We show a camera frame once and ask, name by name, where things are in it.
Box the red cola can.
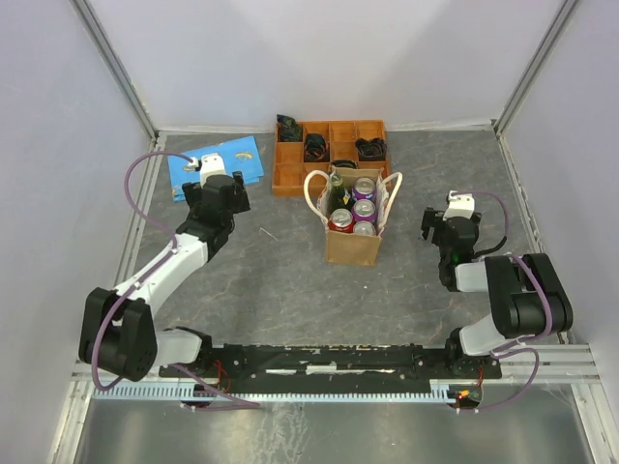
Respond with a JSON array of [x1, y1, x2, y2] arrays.
[[328, 208, 354, 234], [353, 221, 376, 237]]

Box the purple fanta can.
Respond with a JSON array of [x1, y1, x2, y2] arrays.
[[351, 177, 376, 203], [351, 199, 377, 223]]

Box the green glass bottle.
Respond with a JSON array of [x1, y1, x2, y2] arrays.
[[327, 173, 353, 216]]

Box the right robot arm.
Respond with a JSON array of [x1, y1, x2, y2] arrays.
[[421, 208, 574, 378]]

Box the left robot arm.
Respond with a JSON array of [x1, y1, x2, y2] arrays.
[[78, 171, 250, 382]]

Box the canvas burlap tote bag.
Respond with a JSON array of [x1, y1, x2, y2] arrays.
[[303, 167, 403, 266]]

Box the blue printed cloth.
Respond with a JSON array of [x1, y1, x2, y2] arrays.
[[167, 136, 264, 202]]

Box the orange wooden divider tray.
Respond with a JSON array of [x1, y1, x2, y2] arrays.
[[272, 120, 391, 197]]

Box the rolled tie black right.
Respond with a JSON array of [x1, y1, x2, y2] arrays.
[[355, 137, 387, 161]]

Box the rolled tie dark green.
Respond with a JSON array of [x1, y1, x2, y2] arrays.
[[276, 114, 303, 142]]

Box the rolled tie blue yellow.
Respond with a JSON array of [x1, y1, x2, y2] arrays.
[[331, 159, 359, 169]]

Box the rolled tie black orange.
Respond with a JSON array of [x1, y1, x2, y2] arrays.
[[304, 132, 330, 162]]

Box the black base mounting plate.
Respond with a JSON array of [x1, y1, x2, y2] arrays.
[[160, 341, 502, 395]]

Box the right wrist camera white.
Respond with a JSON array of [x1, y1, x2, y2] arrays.
[[443, 190, 475, 221]]

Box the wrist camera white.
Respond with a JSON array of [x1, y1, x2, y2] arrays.
[[443, 190, 475, 221], [199, 153, 226, 186]]

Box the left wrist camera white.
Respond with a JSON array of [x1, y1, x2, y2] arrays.
[[199, 153, 226, 186]]

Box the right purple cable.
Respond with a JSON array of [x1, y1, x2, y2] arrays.
[[454, 190, 557, 415]]

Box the light blue slotted cable duct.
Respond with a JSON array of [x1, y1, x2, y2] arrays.
[[91, 379, 458, 402]]

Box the aluminium frame rail front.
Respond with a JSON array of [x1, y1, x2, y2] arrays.
[[72, 343, 601, 386]]

